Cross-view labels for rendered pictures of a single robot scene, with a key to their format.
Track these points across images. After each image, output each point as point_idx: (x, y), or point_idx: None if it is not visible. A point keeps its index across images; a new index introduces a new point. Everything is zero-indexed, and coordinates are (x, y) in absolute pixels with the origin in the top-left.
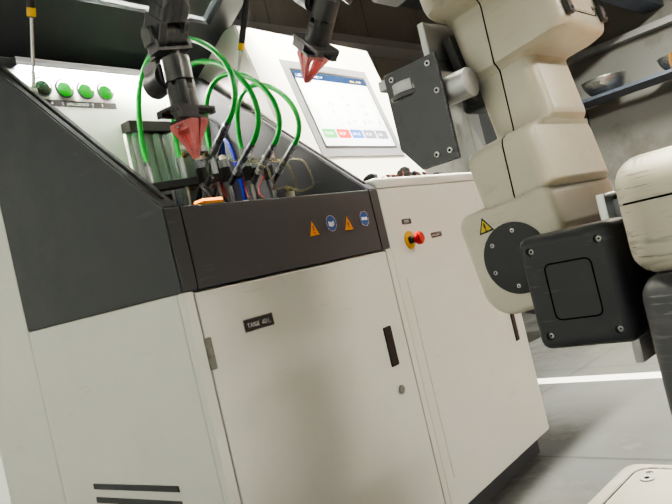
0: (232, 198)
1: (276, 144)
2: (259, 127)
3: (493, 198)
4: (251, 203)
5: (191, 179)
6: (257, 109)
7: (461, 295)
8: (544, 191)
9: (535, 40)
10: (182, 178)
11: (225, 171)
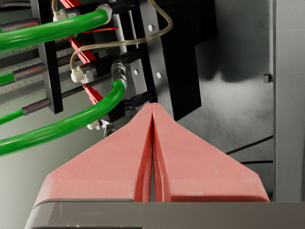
0: (136, 58)
1: (108, 14)
2: (117, 101)
3: None
4: (304, 186)
5: (50, 62)
6: (89, 123)
7: None
8: None
9: None
10: (45, 70)
11: (103, 74)
